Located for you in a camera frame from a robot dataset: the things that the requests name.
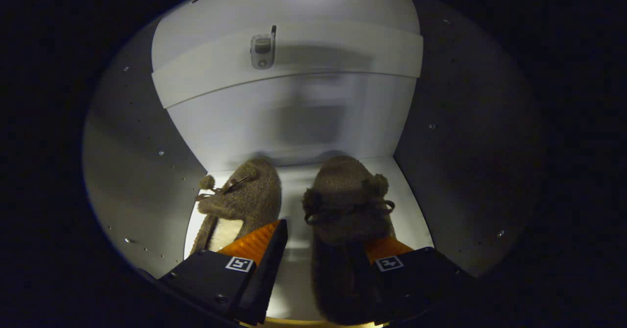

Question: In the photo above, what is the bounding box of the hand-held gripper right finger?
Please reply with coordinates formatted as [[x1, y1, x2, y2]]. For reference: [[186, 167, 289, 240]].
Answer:
[[365, 236, 473, 326]]

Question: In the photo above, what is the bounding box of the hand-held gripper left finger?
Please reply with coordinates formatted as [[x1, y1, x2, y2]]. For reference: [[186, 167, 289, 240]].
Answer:
[[159, 219, 289, 326]]

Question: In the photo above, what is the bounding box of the brown fuzzy pompom shoe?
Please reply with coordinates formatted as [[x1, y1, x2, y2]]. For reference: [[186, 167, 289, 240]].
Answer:
[[302, 155, 396, 326], [190, 158, 283, 258]]

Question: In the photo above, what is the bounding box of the grey shoe cabinet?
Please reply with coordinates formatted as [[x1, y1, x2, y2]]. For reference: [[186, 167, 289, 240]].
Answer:
[[82, 0, 544, 326]]

